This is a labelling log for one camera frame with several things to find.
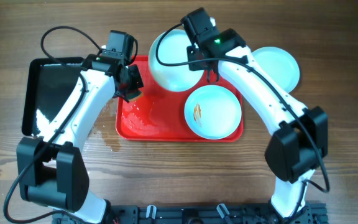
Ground green and orange sponge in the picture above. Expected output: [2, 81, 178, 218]
[126, 90, 142, 101]

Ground light blue top plate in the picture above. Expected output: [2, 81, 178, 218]
[149, 29, 204, 92]

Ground light blue plate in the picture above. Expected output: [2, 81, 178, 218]
[149, 29, 204, 92]
[252, 47, 300, 93]
[184, 85, 242, 140]

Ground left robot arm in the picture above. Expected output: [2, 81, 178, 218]
[9, 30, 143, 223]

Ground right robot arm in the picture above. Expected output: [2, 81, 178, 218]
[180, 7, 328, 222]

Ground red plastic tray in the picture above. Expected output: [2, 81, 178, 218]
[115, 55, 244, 142]

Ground black rectangular water tray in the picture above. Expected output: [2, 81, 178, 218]
[21, 57, 83, 136]

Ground right black cable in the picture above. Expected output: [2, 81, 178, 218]
[155, 22, 331, 218]

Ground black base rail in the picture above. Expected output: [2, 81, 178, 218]
[52, 202, 329, 224]

